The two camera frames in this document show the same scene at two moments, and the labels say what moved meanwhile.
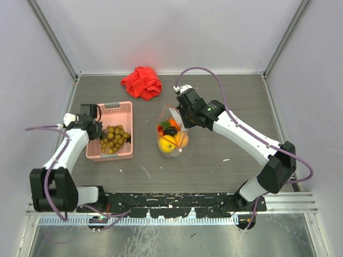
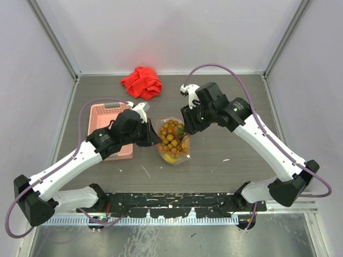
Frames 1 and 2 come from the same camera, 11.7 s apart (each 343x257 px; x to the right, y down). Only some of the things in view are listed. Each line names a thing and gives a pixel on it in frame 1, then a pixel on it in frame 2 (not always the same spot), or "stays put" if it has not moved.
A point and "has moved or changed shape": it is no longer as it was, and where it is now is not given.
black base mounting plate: (173, 204) stays put
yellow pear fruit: (166, 143) → (168, 157)
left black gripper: (99, 129) → (151, 137)
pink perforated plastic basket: (113, 113) stays put
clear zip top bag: (172, 138) has moved or changed shape
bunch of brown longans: (117, 136) has moved or changed shape
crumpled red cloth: (144, 83) stays put
